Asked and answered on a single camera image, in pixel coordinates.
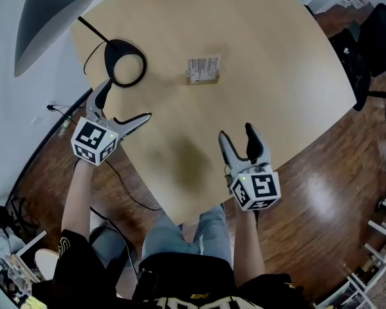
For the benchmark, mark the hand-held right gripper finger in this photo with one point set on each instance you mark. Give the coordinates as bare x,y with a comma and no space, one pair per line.
228,150
259,146

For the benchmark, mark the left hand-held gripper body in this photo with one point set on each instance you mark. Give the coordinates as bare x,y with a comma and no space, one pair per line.
91,137

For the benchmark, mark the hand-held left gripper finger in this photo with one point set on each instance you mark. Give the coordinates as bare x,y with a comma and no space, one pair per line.
99,98
133,125

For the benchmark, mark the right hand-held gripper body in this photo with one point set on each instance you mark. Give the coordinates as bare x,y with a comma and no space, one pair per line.
260,187

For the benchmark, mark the person's left forearm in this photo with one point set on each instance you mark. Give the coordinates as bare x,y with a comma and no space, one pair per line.
77,198

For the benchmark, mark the person's right forearm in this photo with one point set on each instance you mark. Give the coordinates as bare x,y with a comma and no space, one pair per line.
247,246

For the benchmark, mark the plastic bottle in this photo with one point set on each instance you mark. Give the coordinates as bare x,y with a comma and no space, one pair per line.
65,127

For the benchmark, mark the person's blue jeans legs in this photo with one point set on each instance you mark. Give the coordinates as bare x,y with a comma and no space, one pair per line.
186,237

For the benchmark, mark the grey desk lamp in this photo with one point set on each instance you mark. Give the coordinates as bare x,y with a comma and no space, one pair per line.
48,18

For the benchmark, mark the person's black shirt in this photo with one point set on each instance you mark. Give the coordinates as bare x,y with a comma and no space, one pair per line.
180,285

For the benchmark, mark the white round stool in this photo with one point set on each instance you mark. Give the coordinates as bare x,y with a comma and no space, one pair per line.
46,264

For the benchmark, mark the black office chair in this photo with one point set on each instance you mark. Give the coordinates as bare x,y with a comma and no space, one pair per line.
370,43

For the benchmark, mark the white shelf frame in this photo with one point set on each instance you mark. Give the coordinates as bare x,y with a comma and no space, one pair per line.
381,237

